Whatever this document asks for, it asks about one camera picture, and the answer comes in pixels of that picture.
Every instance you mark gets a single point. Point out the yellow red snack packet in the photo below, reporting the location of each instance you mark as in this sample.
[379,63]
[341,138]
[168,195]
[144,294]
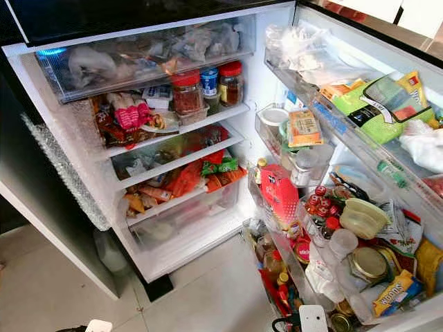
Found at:
[414,86]

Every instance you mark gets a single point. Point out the red round lid tin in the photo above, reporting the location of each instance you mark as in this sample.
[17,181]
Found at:
[302,250]

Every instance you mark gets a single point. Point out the printed paper packet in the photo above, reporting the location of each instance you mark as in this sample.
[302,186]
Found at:
[405,232]

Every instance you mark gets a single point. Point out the pink food packet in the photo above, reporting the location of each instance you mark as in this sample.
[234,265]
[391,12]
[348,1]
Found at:
[133,114]

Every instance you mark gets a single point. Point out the frosted clear container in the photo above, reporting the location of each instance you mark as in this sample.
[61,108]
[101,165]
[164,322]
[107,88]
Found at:
[342,243]

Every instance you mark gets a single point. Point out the white lid tub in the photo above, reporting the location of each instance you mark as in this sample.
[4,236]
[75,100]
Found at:
[273,116]

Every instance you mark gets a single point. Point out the brown glass bottle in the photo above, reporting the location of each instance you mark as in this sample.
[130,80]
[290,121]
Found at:
[264,247]

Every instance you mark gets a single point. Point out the large gold lid jar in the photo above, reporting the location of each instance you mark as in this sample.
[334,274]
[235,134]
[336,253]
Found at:
[368,264]

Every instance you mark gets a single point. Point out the small green packet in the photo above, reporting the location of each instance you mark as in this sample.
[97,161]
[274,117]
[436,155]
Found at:
[220,166]

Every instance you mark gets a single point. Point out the black fridge white interior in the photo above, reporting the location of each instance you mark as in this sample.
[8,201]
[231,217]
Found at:
[194,256]

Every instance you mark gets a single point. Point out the small gold lid jar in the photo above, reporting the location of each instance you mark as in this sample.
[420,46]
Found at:
[341,324]

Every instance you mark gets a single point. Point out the red drink carton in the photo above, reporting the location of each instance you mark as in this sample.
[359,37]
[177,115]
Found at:
[279,197]

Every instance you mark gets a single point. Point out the orange food packet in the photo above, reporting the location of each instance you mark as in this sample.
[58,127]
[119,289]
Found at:
[187,180]
[225,181]

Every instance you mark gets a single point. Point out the dark low cabinet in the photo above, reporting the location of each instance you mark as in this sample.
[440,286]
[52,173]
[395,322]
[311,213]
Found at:
[7,214]

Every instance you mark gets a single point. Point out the bubble wrap sheet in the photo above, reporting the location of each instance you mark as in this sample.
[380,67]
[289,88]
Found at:
[66,176]

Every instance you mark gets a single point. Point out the orange flat box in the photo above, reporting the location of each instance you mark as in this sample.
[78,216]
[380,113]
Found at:
[336,90]

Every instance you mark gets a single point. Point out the dark red snack packet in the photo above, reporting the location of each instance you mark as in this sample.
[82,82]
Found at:
[111,131]

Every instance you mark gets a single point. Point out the clear crisper drawer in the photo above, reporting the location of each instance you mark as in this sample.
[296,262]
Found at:
[180,221]

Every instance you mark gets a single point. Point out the yellow orange plastic bowl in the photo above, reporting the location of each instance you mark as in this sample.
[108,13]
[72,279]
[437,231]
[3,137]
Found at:
[363,220]

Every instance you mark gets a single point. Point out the black fridge door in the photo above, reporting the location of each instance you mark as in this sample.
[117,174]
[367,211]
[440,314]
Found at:
[374,31]

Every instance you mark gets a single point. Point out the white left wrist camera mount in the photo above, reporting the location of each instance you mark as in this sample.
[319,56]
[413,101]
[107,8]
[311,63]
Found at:
[98,326]

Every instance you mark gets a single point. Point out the red lid dark jar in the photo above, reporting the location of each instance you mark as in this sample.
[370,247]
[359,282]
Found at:
[230,86]

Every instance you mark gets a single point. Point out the clear chiller drawer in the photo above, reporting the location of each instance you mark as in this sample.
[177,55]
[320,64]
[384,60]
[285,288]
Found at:
[83,83]

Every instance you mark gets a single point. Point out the small yellow cap bottle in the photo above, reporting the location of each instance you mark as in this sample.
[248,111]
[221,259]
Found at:
[260,169]

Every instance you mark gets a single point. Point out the yellow printed snack packet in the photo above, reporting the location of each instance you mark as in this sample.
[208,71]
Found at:
[391,296]

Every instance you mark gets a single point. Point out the white plastic jug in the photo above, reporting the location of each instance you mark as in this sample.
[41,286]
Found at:
[111,252]

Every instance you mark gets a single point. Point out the white box with barcode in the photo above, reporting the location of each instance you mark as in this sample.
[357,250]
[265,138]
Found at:
[158,97]

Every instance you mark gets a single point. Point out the yellow food packet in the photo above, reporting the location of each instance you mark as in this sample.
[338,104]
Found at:
[135,203]

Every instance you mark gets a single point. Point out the glossy tall partition panel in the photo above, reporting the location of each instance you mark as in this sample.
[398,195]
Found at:
[28,152]

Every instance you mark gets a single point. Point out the red cap small bottles pack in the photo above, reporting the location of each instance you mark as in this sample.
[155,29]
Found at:
[322,202]

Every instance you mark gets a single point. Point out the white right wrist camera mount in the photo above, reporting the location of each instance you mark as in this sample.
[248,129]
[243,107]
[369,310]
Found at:
[313,319]

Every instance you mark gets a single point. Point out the blue lid jar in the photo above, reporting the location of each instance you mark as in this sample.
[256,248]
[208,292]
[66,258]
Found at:
[209,83]

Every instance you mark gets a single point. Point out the large green packet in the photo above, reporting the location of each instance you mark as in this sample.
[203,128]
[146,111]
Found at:
[353,104]

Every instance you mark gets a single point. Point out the oil bottle red cap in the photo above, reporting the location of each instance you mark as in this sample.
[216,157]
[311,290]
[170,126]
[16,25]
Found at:
[273,266]

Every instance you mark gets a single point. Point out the clear plastic bottle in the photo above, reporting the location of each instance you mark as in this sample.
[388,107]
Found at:
[311,166]

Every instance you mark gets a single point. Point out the orange label clear packet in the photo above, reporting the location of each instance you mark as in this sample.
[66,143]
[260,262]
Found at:
[304,128]

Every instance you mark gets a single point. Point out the plain yellow packet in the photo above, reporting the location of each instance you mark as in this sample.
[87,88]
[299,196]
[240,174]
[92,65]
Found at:
[430,266]

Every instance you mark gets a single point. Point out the clear shallow fridge drawer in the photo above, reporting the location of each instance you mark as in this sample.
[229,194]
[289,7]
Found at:
[180,149]

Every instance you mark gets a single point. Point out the red sauce bottle yellow cap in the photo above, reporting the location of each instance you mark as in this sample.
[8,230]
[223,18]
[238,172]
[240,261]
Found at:
[284,297]

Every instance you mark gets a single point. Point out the dark blue packet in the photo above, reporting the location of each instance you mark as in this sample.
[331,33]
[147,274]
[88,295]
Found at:
[353,181]

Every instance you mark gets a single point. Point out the white plastic bag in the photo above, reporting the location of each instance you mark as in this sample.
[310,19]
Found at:
[301,48]
[422,145]

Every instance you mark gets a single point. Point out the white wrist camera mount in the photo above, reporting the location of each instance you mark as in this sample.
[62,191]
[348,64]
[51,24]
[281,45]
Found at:
[98,326]
[313,319]

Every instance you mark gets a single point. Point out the red lid chili jar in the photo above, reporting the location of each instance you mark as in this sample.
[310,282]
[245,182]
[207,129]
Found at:
[186,97]

